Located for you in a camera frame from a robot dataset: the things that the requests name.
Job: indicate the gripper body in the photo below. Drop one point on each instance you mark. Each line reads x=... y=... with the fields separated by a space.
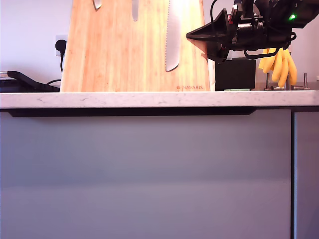
x=249 y=35

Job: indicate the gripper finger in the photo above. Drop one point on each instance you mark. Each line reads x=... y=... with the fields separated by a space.
x=214 y=30
x=218 y=52

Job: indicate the wooden magnetic knife block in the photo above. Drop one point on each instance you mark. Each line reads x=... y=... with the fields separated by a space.
x=112 y=57

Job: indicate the serrated bread knife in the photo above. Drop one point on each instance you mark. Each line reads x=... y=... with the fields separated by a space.
x=172 y=47

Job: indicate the white plastic container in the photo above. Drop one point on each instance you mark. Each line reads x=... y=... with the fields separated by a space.
x=211 y=74

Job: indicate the black sink caddy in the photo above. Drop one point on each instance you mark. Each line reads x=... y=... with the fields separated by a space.
x=235 y=74

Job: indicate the green sponge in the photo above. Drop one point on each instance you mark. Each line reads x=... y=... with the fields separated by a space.
x=236 y=89

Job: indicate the yellow rubber glove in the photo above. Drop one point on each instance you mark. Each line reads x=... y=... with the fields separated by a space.
x=281 y=72

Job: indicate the steel kitchen faucet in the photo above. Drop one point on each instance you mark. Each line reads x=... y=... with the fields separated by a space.
x=288 y=82

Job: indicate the grey drawer front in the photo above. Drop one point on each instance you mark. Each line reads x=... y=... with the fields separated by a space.
x=149 y=174

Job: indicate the grey cabinet door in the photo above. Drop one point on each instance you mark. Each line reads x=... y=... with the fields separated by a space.
x=307 y=174

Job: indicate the black contact grill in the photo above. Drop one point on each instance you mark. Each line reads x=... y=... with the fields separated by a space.
x=25 y=83

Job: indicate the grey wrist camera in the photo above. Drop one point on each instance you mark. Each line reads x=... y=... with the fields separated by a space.
x=248 y=8

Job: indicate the white wall socket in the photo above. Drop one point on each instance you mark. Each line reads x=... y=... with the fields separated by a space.
x=57 y=37

